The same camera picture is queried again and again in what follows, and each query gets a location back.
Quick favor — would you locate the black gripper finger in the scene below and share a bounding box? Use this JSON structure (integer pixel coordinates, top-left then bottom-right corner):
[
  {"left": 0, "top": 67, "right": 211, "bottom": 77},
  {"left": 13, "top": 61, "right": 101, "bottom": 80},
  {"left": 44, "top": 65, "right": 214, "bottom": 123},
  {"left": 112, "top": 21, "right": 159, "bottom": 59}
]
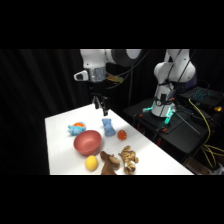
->
[
  {"left": 100, "top": 96, "right": 110, "bottom": 117},
  {"left": 92, "top": 95, "right": 102, "bottom": 111}
]

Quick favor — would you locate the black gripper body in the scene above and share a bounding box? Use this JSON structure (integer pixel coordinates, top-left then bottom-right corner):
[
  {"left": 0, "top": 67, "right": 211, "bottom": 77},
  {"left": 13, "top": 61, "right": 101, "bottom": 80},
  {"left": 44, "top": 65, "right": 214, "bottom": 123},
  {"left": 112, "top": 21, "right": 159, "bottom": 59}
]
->
[{"left": 88, "top": 80, "right": 110, "bottom": 102}]

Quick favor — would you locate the red ball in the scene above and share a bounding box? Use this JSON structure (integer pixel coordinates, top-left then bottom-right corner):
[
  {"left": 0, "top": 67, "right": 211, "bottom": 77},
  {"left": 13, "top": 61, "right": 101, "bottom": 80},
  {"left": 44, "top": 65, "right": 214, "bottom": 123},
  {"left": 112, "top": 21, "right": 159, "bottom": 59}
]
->
[{"left": 117, "top": 129, "right": 128, "bottom": 141}]

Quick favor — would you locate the pink bowl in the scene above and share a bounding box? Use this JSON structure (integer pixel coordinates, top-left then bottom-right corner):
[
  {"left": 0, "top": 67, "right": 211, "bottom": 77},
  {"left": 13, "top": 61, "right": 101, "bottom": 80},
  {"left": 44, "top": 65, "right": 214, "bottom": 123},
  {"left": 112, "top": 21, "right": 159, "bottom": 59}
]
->
[{"left": 73, "top": 129, "right": 103, "bottom": 157}]

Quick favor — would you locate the blue plush bear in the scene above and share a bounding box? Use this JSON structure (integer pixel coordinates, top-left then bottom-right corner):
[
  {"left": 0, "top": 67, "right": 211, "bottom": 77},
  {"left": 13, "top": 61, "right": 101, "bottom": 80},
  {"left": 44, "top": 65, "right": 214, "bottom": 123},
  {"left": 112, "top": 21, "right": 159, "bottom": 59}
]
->
[{"left": 101, "top": 117, "right": 117, "bottom": 137}]

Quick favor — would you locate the light blue orange plush toy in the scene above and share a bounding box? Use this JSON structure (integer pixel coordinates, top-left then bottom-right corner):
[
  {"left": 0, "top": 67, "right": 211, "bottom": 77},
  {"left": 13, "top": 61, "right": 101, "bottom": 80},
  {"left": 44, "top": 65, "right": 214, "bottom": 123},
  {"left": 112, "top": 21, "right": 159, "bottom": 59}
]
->
[{"left": 67, "top": 121, "right": 87, "bottom": 136}]

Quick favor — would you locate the brown plush dog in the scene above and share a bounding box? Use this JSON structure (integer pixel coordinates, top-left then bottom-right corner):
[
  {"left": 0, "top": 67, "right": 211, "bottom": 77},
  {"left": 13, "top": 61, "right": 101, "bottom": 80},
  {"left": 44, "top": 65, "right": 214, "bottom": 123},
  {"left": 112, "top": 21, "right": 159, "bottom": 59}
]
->
[{"left": 99, "top": 150, "right": 122, "bottom": 176}]

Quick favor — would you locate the tan striped plush tiger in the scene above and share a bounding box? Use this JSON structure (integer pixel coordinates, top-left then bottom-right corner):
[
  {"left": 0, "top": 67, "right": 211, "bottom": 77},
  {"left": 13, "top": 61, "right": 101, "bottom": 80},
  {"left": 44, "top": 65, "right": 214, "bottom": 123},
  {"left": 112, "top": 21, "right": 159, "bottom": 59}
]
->
[{"left": 117, "top": 144, "right": 140, "bottom": 175}]

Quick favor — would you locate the yellow lemon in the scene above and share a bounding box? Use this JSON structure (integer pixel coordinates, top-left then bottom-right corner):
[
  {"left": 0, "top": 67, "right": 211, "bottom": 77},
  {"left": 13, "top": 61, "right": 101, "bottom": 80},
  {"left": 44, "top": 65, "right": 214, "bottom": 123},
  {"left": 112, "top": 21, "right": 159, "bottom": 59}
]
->
[{"left": 84, "top": 155, "right": 99, "bottom": 172}]

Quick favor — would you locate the black curtain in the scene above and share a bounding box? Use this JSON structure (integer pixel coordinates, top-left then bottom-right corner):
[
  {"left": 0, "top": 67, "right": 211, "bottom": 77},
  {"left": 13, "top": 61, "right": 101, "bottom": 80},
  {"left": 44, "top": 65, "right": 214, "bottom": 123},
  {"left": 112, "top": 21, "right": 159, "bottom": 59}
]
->
[{"left": 0, "top": 49, "right": 224, "bottom": 176}]

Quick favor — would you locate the black robot stand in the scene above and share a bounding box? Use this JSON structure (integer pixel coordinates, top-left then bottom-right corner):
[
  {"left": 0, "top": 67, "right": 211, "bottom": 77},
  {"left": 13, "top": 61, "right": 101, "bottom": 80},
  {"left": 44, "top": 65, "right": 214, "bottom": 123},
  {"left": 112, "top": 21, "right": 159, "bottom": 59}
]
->
[{"left": 122, "top": 97, "right": 224, "bottom": 165}]

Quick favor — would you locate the black laptop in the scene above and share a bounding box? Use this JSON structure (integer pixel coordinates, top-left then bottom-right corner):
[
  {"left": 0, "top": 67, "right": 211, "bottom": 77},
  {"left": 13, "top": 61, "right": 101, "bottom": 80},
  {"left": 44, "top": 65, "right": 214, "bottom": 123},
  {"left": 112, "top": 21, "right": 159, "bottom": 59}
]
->
[{"left": 177, "top": 85, "right": 224, "bottom": 110}]

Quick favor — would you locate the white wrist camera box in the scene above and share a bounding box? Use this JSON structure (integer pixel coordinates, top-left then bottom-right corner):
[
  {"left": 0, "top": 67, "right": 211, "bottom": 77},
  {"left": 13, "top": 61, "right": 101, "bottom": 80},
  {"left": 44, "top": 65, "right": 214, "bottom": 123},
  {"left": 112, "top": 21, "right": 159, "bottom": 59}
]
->
[{"left": 73, "top": 69, "right": 90, "bottom": 82}]

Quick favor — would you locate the yellow cable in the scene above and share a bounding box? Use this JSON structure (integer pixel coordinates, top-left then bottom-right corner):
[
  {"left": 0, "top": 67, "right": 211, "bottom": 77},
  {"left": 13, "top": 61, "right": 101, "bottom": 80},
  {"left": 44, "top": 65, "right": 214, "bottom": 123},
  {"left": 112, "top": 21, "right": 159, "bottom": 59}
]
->
[{"left": 187, "top": 97, "right": 224, "bottom": 170}]

